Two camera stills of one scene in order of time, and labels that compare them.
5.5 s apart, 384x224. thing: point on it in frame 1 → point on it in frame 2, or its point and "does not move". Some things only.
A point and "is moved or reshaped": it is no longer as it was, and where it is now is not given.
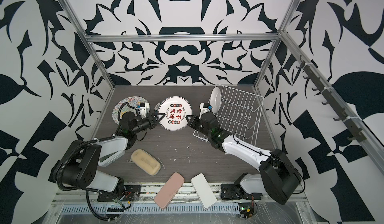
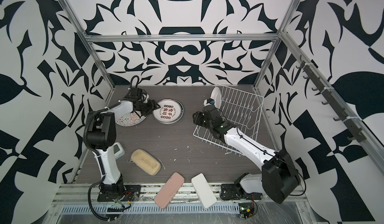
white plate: [175, 109] is moved or reshaped
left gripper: [152, 121] → [154, 106]
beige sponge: [145, 162] does not move
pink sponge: [168, 190] does not move
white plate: [215, 99] does not move
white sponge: [204, 191] does not move
